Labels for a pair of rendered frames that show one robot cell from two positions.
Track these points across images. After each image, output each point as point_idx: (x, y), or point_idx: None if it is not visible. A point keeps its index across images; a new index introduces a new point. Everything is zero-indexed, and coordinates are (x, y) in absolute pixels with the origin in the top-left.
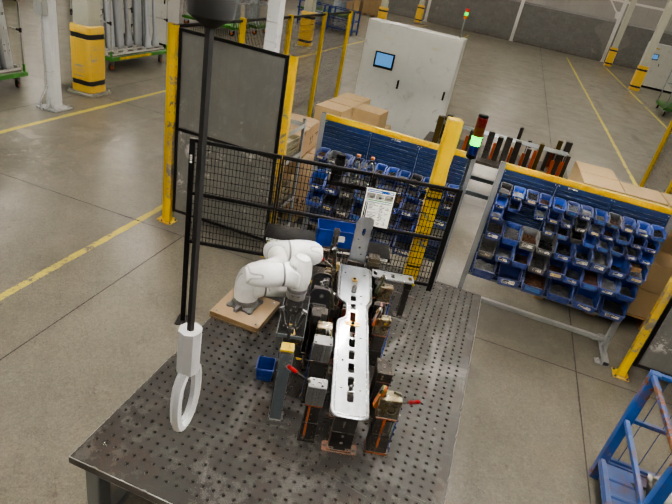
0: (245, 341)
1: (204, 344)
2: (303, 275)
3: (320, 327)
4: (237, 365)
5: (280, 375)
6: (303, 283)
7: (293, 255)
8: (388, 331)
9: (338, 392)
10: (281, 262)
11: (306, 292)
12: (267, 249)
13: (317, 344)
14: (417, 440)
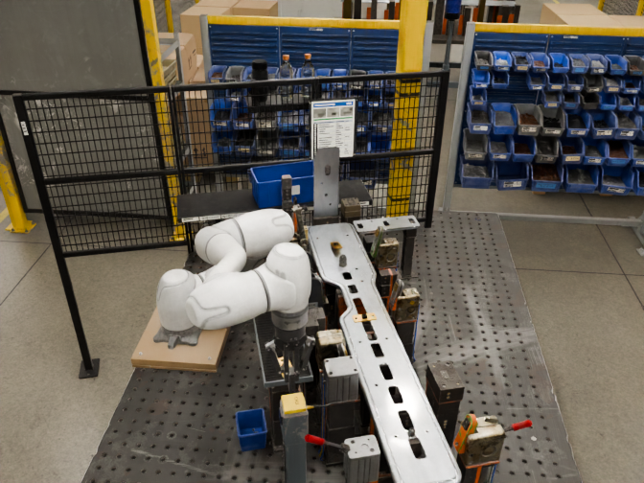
0: (202, 391)
1: (140, 418)
2: (299, 282)
3: (324, 343)
4: (204, 437)
5: (292, 449)
6: (302, 296)
7: (248, 241)
8: (418, 311)
9: (396, 447)
10: (241, 264)
11: (308, 308)
12: (203, 244)
13: (334, 377)
14: (519, 468)
